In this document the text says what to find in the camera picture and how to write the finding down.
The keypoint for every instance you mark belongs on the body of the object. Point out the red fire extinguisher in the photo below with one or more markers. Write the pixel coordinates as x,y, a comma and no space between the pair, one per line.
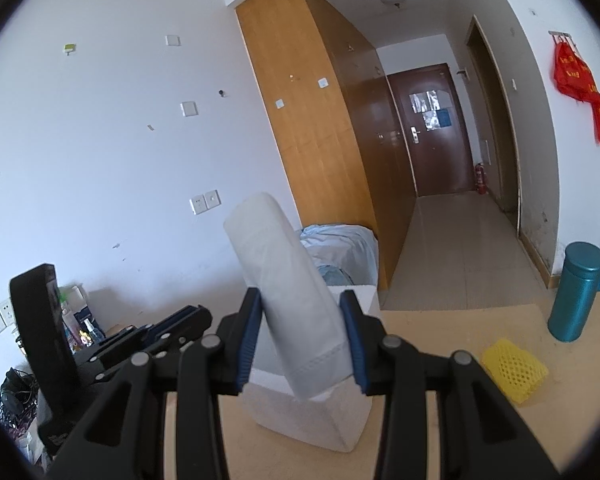
480,174

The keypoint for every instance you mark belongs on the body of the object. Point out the bottles on side shelf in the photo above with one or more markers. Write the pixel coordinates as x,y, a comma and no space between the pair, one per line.
81,328

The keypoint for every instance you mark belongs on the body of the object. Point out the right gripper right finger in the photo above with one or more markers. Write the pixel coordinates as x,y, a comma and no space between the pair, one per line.
481,434

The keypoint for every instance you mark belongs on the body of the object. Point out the blue sheet covered bin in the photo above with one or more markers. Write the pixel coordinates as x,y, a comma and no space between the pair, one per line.
344,254

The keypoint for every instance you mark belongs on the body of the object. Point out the dark brown entrance door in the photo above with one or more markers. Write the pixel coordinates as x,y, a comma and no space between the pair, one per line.
434,129

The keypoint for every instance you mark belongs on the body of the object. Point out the yellow foam fruit net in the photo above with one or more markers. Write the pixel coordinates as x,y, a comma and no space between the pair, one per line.
517,372

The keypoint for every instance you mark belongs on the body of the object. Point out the wooden wardrobe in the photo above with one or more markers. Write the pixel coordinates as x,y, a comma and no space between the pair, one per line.
334,120

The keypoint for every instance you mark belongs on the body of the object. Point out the wall light switch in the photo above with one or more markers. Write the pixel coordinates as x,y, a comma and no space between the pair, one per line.
189,109

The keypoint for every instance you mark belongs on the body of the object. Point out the teal metal canister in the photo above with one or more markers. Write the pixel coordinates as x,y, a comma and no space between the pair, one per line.
576,291

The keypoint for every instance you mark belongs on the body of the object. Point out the red hanging bags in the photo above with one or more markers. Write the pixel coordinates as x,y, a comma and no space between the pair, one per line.
573,78

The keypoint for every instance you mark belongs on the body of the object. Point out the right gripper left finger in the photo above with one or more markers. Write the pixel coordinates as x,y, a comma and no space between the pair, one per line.
121,436

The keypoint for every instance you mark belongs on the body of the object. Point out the double wall socket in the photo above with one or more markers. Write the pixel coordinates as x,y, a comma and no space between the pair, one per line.
205,202

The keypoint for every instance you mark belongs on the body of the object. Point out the white styrofoam box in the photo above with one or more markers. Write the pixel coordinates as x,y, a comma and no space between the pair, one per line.
334,419

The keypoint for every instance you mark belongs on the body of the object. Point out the side room door frame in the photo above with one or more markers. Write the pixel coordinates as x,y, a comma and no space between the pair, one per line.
501,122

